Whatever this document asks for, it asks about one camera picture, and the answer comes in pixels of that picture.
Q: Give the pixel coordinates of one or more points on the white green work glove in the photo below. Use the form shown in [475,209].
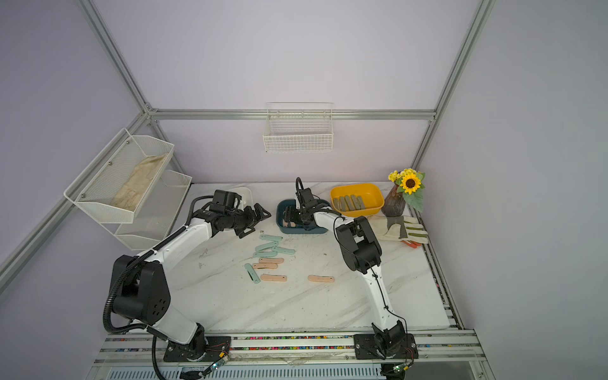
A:
[399,229]

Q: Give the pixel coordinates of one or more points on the beige cloth in shelf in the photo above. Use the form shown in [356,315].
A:
[131,193]

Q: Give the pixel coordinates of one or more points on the purple glass vase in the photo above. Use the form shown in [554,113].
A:
[394,205]

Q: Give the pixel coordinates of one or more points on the aluminium frame struts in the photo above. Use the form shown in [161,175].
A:
[67,90]

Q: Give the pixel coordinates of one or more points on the white wire wall basket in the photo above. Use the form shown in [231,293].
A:
[298,127]

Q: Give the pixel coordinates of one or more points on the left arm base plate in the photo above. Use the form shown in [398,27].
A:
[207,350]

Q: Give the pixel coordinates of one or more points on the white mesh two-tier shelf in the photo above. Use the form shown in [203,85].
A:
[93,190]

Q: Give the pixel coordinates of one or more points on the mint knife far left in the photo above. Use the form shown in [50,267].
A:
[252,273]

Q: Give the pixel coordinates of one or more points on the white storage box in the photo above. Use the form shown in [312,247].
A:
[243,198]

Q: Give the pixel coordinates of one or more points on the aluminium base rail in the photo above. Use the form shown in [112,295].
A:
[302,348]

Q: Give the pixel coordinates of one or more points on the mint knife top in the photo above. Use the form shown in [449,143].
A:
[270,238]

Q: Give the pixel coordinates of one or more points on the mint knife lower middle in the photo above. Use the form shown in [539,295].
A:
[270,254]

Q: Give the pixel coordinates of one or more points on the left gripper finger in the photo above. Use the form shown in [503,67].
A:
[242,231]
[260,213]

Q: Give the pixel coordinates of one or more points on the dark teal storage box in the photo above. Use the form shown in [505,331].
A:
[280,212]

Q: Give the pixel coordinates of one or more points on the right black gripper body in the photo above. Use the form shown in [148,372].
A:
[298,218]

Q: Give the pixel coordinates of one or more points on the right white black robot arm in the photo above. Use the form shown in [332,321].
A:
[362,254]

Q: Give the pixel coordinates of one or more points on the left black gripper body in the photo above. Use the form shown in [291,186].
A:
[241,221]

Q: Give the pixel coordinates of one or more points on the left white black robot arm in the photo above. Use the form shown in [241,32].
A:
[139,295]

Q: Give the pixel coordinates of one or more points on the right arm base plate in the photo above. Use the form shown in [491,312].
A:
[369,346]

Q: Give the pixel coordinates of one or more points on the mint knife upper middle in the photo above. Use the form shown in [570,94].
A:
[266,247]

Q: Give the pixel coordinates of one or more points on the mint knife short middle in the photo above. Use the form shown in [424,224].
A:
[281,250]

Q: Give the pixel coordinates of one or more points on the yellow sunflower bouquet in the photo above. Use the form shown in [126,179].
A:
[411,183]

